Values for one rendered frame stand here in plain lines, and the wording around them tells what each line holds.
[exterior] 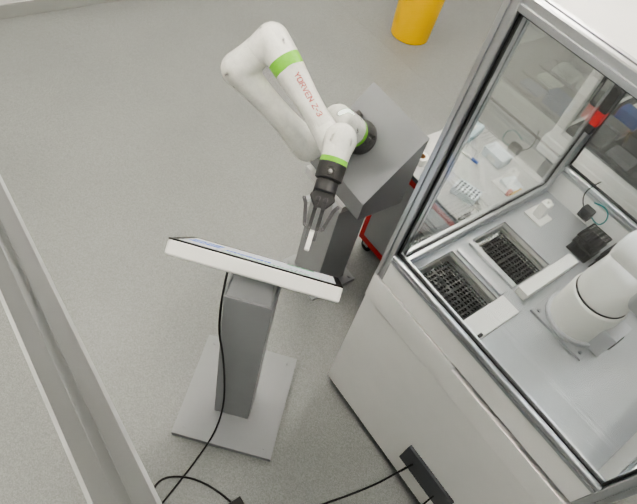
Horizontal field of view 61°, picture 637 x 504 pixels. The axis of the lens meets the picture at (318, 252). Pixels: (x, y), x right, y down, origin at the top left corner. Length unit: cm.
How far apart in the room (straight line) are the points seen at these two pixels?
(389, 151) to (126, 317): 152
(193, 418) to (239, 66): 151
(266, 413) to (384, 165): 124
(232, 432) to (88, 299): 100
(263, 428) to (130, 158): 185
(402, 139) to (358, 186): 26
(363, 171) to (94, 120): 207
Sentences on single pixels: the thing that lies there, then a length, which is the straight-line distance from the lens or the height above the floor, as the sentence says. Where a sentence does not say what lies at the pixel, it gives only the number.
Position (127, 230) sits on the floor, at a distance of 315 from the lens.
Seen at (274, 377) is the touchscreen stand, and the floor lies 4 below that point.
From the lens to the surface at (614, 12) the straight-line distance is 141.
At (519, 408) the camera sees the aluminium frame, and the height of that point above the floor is 106.
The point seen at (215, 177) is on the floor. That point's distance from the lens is 341.
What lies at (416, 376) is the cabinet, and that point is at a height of 71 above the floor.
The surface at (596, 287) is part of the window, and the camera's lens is 137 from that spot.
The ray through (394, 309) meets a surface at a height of 89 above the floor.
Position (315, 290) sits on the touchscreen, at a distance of 154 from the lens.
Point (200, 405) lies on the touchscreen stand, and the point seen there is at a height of 4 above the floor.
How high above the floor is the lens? 245
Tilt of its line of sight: 52 degrees down
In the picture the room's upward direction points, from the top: 17 degrees clockwise
